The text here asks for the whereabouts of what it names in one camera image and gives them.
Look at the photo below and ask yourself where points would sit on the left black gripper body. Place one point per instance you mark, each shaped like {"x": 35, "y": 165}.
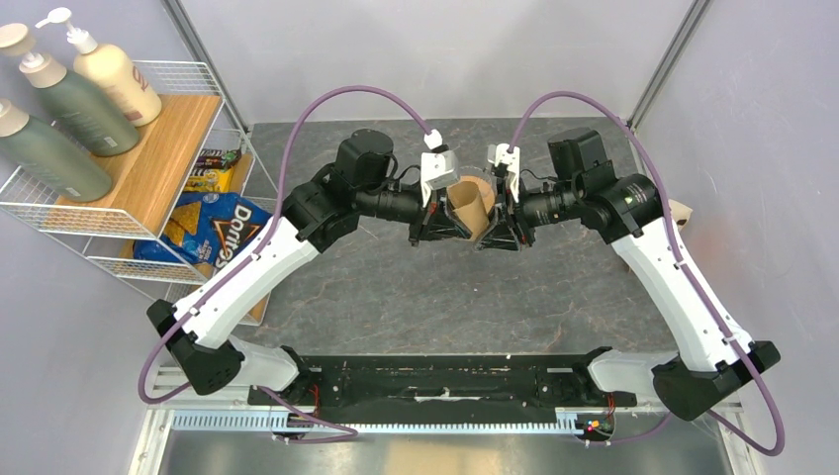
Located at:
{"x": 422, "y": 230}

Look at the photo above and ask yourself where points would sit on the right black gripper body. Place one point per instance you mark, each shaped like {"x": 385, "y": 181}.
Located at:
{"x": 525, "y": 233}

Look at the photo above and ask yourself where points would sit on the brown paper coffee filter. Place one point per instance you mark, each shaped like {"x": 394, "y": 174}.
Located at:
{"x": 472, "y": 199}

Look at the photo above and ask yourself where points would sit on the clear glass dripper cone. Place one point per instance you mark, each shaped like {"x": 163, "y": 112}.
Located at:
{"x": 485, "y": 174}

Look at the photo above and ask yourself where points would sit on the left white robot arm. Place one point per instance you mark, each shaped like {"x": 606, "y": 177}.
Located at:
{"x": 197, "y": 330}

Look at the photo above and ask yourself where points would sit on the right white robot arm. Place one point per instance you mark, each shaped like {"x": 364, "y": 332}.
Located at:
{"x": 714, "y": 357}

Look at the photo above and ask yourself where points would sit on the wooden filter holder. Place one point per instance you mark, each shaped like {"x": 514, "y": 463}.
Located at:
{"x": 680, "y": 213}

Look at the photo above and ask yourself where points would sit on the yellow candy bag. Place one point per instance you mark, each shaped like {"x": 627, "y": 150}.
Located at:
{"x": 213, "y": 170}

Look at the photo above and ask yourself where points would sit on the blue Doritos chip bag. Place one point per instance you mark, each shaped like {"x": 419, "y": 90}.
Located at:
{"x": 205, "y": 227}

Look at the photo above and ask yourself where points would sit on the cream pump bottle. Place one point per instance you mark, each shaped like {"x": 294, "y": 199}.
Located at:
{"x": 110, "y": 68}

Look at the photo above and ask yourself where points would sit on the green pump bottle front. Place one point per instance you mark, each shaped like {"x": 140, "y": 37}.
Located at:
{"x": 51, "y": 157}

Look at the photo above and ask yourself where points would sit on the green pump bottle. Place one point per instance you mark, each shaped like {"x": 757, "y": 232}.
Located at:
{"x": 80, "y": 107}
{"x": 51, "y": 157}

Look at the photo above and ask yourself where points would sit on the green pump bottle middle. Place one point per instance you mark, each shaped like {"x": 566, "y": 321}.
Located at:
{"x": 80, "y": 107}

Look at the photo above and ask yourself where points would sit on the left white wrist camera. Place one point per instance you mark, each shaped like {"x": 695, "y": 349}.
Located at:
{"x": 438, "y": 166}

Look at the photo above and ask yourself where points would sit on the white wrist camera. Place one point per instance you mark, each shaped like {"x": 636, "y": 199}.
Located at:
{"x": 438, "y": 166}
{"x": 504, "y": 163}

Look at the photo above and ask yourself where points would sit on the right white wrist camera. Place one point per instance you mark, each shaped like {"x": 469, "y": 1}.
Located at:
{"x": 504, "y": 163}

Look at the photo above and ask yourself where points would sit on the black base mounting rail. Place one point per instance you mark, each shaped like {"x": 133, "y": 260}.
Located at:
{"x": 449, "y": 391}

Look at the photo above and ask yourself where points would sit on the white wire shelf rack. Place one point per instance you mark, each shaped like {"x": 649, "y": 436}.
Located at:
{"x": 148, "y": 180}

